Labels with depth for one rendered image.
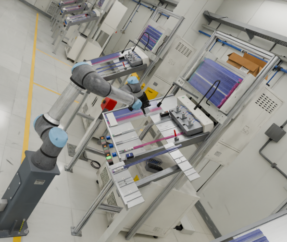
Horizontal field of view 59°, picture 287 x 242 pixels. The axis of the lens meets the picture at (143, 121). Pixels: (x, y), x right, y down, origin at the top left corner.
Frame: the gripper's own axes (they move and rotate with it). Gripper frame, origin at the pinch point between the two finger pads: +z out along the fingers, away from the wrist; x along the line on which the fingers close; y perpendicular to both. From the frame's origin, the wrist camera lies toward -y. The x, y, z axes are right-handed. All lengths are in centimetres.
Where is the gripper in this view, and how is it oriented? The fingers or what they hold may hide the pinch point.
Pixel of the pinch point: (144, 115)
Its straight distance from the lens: 205.8
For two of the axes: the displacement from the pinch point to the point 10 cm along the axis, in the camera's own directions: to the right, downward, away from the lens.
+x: -3.2, -5.1, 8.0
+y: 8.9, -4.5, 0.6
